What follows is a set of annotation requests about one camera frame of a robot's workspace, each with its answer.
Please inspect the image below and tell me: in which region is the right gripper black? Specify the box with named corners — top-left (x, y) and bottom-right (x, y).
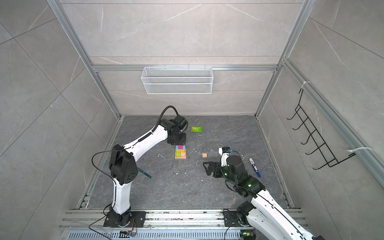
top-left (203, 161), bottom-right (239, 186)

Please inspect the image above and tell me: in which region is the natural wood block long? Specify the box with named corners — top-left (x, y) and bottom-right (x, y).
top-left (175, 152), bottom-right (187, 160)

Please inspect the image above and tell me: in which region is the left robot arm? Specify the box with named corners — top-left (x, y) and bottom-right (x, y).
top-left (91, 106), bottom-right (188, 227)

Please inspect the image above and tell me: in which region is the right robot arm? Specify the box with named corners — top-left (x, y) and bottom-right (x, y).
top-left (203, 153), bottom-right (323, 240)

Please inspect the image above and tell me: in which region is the green snack packet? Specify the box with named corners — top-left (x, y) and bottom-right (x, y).
top-left (191, 127), bottom-right (203, 133)

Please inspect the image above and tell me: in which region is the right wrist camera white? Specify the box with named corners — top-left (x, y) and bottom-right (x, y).
top-left (219, 147), bottom-right (232, 167)

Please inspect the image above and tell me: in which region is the green handled tool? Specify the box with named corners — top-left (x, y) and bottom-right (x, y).
top-left (138, 168), bottom-right (152, 179)

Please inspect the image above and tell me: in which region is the white wire mesh basket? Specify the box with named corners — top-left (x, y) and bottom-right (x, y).
top-left (141, 67), bottom-right (214, 95)

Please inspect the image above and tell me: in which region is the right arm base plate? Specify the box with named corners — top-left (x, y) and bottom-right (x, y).
top-left (222, 210), bottom-right (249, 227)

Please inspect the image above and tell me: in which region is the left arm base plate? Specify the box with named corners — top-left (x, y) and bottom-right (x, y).
top-left (103, 211), bottom-right (147, 228)

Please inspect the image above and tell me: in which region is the black wire hook rack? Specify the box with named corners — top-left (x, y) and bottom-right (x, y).
top-left (287, 89), bottom-right (356, 170)

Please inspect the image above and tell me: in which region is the aluminium mounting rail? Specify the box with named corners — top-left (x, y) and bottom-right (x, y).
top-left (58, 208), bottom-right (310, 240)

